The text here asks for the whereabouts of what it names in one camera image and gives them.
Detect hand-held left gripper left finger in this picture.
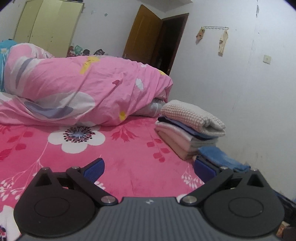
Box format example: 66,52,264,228
33,158,118,206

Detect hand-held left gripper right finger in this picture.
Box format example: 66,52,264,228
180,158,265,206

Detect beige houndstooth fleece-lined coat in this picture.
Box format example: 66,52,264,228
160,100,226,138

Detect blue fleece folded garment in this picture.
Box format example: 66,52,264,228
197,146,252,173

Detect white folded garment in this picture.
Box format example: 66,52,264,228
190,137,219,151

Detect light blue folded garment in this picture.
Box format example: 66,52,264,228
166,119,216,141

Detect pink folded garment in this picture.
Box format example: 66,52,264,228
154,120,200,161

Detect navy folded garment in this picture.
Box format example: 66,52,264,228
158,116,185,127

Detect pink and blue floral quilt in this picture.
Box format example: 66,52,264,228
0,39,174,127

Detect dark bag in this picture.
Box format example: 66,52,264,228
276,190,296,232

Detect colourful stuffed toys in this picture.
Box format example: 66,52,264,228
67,45,105,58

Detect wooden door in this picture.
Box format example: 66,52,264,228
122,5,189,76

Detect pale yellow wardrobe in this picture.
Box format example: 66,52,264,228
13,0,85,58

